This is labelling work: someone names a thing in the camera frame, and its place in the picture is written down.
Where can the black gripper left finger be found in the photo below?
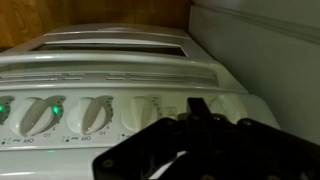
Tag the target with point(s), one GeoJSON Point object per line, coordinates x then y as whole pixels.
{"type": "Point", "coordinates": [143, 150]}

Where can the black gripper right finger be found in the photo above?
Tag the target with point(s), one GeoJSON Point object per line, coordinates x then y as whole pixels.
{"type": "Point", "coordinates": [266, 150]}

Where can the grey cabinet side panel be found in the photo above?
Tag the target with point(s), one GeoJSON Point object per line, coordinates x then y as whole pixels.
{"type": "Point", "coordinates": [266, 60]}

